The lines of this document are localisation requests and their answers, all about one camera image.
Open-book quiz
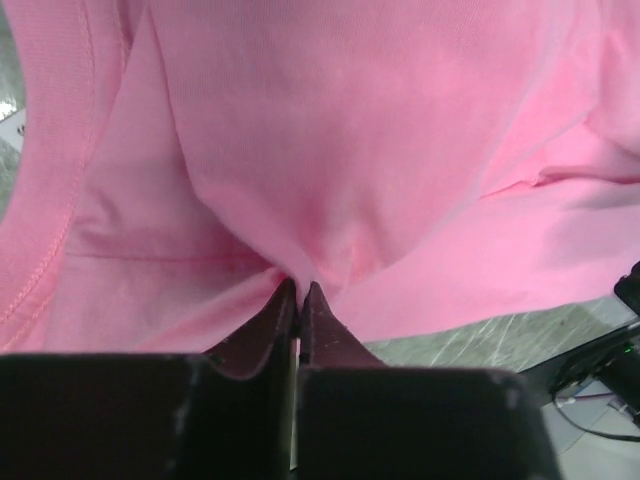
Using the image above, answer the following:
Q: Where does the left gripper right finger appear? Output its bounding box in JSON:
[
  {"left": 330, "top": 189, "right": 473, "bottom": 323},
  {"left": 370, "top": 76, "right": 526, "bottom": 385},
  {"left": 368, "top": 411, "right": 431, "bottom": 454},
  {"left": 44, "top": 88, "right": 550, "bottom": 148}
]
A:
[{"left": 298, "top": 282, "right": 385, "bottom": 369}]

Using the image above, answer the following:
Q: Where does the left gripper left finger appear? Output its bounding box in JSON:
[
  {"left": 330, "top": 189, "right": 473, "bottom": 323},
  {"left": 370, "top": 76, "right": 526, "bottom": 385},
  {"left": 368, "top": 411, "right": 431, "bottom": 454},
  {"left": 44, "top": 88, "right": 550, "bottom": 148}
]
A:
[{"left": 204, "top": 279, "right": 297, "bottom": 380}]

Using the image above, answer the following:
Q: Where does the pink t-shirt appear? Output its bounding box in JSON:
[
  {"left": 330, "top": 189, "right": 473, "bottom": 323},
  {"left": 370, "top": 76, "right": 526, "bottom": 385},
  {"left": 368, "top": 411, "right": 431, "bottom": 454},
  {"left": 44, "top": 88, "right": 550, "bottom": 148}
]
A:
[{"left": 1, "top": 1, "right": 639, "bottom": 352}]

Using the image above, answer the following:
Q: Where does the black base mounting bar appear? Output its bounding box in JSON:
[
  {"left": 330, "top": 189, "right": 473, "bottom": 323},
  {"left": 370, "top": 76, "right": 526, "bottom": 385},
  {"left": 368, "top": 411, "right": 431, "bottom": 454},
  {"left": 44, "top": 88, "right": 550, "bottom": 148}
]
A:
[{"left": 519, "top": 264, "right": 640, "bottom": 416}]

